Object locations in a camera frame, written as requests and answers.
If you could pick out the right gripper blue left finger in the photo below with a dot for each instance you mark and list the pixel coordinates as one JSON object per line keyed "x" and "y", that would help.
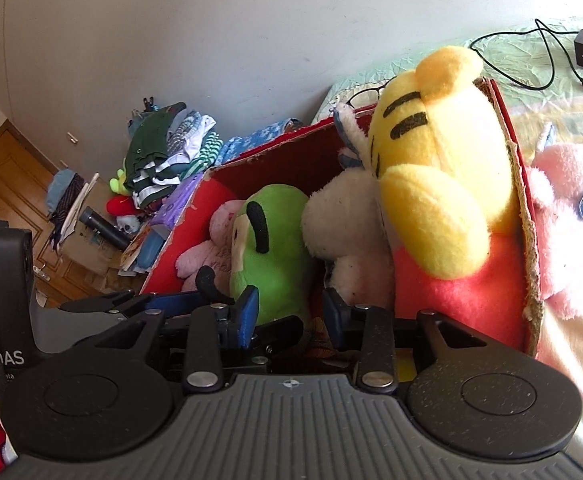
{"x": 240, "y": 319}

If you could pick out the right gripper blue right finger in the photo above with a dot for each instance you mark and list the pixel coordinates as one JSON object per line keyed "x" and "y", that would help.
{"x": 343, "y": 323}

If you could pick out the white bunny plush toy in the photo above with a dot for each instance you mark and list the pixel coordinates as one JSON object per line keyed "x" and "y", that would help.
{"x": 342, "y": 223}

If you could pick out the green pear plush toy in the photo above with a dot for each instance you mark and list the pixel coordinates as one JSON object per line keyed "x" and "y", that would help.
{"x": 269, "y": 253}

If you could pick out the pink teddy bear plush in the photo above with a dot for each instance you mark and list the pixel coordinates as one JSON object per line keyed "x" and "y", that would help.
{"x": 215, "y": 252}

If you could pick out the cardboard boxes on floor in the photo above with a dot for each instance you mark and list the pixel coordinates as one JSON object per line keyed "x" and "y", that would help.
{"x": 89, "y": 249}

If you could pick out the colourful picture book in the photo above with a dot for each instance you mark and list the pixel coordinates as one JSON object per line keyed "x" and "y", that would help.
{"x": 129, "y": 258}

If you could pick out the purple tissue pack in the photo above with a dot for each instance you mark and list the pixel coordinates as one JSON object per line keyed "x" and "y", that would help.
{"x": 173, "y": 206}

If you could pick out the black cylindrical bottle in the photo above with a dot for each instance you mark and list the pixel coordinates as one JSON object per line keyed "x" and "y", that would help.
{"x": 105, "y": 229}

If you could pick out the red cardboard box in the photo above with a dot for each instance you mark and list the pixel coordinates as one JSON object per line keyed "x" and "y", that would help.
{"x": 321, "y": 169}

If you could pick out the wooden door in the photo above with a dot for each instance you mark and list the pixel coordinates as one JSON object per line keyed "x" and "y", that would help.
{"x": 24, "y": 177}

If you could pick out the red white plush toy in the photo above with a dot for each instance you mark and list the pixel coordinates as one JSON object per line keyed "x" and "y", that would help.
{"x": 123, "y": 210}

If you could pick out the blue floral cloth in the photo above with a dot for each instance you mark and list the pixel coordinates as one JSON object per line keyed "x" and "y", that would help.
{"x": 234, "y": 147}

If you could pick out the pile of folded clothes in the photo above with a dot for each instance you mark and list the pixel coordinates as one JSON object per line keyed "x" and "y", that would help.
{"x": 168, "y": 145}

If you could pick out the neon green plush toy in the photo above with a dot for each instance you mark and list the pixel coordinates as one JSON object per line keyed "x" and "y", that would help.
{"x": 117, "y": 184}

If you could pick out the yellow tiger plush toy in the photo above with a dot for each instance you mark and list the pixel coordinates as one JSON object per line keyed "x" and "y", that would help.
{"x": 449, "y": 198}

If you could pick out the pink plush on bed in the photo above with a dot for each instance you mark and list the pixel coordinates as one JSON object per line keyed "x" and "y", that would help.
{"x": 555, "y": 179}

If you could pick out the floral bed sheet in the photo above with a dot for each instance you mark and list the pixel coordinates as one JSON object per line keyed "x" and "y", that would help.
{"x": 552, "y": 118}

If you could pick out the black frame eyeglasses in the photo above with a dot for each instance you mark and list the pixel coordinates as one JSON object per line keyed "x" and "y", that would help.
{"x": 367, "y": 96}

